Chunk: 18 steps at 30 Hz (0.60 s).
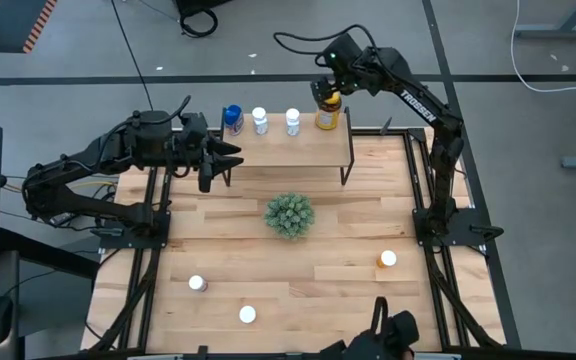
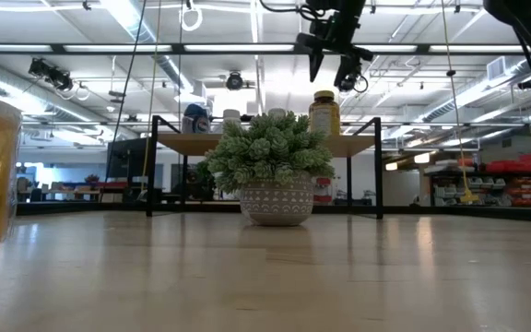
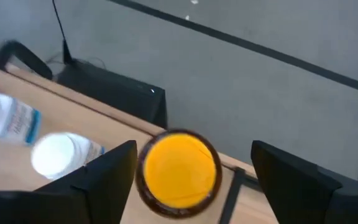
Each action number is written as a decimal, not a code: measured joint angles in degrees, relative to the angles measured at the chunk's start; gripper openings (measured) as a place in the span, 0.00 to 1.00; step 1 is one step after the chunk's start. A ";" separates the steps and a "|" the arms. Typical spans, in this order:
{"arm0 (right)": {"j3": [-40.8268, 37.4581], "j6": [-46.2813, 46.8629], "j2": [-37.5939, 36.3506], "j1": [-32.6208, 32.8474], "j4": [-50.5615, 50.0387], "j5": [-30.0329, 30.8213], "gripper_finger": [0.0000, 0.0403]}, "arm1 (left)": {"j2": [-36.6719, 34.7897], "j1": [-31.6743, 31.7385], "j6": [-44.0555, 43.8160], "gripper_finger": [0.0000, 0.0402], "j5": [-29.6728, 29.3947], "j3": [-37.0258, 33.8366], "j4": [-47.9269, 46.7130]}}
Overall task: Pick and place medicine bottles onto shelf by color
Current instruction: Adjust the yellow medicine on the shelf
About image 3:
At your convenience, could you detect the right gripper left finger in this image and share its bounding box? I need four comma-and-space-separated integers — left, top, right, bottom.
0, 140, 139, 224

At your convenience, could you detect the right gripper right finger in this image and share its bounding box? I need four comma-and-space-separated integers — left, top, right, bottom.
251, 140, 358, 224

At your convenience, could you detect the white bottle white cap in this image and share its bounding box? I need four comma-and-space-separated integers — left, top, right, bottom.
30, 131, 106, 181

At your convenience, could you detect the black box with antenna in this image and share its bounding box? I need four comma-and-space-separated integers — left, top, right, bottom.
52, 0, 168, 129

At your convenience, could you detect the white bottle teal label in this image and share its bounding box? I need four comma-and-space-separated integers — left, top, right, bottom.
0, 89, 42, 146

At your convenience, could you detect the wooden shelf black frame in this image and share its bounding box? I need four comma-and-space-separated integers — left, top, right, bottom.
0, 51, 279, 224

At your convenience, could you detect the black curved cable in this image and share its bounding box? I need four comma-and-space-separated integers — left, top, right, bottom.
0, 39, 55, 81

